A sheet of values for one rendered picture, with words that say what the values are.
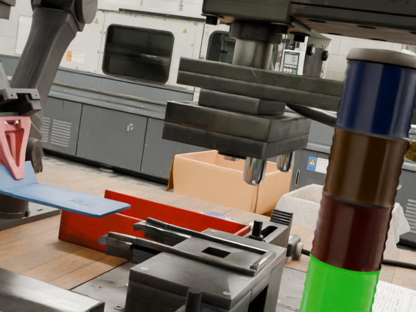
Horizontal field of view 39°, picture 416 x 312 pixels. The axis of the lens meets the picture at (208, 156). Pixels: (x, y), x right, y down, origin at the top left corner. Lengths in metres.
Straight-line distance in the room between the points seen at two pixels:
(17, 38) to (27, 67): 8.59
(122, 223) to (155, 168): 4.96
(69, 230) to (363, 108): 0.64
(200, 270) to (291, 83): 0.20
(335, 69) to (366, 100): 6.88
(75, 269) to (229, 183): 2.18
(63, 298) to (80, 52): 5.73
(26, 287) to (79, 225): 0.22
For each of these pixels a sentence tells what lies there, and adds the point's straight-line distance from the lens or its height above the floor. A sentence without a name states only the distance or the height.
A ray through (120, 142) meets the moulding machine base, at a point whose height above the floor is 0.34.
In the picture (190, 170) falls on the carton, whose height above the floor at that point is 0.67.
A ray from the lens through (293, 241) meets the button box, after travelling 0.96.
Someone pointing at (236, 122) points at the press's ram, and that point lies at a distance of 0.52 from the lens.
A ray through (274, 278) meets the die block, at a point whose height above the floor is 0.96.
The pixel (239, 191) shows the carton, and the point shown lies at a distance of 2.90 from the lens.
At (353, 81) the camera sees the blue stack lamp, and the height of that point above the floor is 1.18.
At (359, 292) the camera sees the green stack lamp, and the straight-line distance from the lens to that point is 0.32.
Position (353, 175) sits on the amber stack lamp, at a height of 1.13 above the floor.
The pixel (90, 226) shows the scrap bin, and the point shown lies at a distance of 0.86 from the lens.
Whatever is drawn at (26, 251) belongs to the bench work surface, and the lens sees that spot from 0.83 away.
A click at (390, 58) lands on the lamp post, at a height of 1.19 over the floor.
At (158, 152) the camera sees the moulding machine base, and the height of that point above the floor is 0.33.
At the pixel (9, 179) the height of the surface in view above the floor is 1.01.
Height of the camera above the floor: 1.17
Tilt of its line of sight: 8 degrees down
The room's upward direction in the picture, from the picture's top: 9 degrees clockwise
